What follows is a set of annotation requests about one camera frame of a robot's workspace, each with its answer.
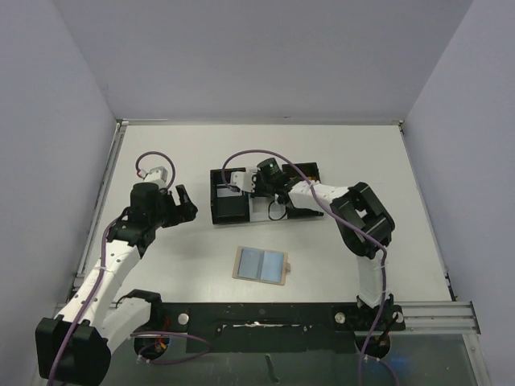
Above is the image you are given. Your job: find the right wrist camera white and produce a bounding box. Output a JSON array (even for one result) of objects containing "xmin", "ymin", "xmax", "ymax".
[{"xmin": 230, "ymin": 170, "xmax": 257, "ymax": 193}]

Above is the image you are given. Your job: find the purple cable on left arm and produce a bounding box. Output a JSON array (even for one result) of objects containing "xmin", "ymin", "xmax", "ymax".
[{"xmin": 47, "ymin": 150, "xmax": 212, "ymax": 385}]

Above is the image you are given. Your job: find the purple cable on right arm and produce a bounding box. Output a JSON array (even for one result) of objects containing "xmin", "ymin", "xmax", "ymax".
[{"xmin": 221, "ymin": 149, "xmax": 389, "ymax": 282}]

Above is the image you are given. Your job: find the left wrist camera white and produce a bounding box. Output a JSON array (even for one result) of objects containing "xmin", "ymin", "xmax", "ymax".
[{"xmin": 137, "ymin": 166, "xmax": 168, "ymax": 188}]

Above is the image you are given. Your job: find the aluminium frame rail front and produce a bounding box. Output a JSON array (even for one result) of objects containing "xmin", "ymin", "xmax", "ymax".
[{"xmin": 46, "ymin": 300, "xmax": 482, "ymax": 339}]

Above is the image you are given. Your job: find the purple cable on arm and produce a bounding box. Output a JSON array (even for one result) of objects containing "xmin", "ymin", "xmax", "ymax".
[
  {"xmin": 221, "ymin": 149, "xmax": 389, "ymax": 282},
  {"xmin": 47, "ymin": 150, "xmax": 212, "ymax": 385}
]

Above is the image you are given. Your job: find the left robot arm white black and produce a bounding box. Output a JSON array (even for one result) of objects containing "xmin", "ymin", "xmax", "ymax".
[{"xmin": 35, "ymin": 182, "xmax": 198, "ymax": 385}]

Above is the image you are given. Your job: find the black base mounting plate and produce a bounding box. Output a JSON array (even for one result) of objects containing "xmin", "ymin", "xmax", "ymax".
[{"xmin": 116, "ymin": 302, "xmax": 406, "ymax": 355}]

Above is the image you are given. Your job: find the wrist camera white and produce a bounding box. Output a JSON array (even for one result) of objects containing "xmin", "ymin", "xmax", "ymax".
[
  {"xmin": 230, "ymin": 170, "xmax": 257, "ymax": 193},
  {"xmin": 137, "ymin": 166, "xmax": 168, "ymax": 188}
]

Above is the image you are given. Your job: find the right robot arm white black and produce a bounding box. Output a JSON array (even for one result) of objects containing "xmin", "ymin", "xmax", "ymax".
[{"xmin": 250, "ymin": 158, "xmax": 395, "ymax": 329}]

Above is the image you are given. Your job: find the black white card tray organizer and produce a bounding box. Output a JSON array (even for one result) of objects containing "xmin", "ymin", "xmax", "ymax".
[{"xmin": 210, "ymin": 170, "xmax": 323, "ymax": 225}]

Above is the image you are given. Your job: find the black strap loop on gripper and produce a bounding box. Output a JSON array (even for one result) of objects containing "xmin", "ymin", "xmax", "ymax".
[{"xmin": 267, "ymin": 200, "xmax": 289, "ymax": 222}]

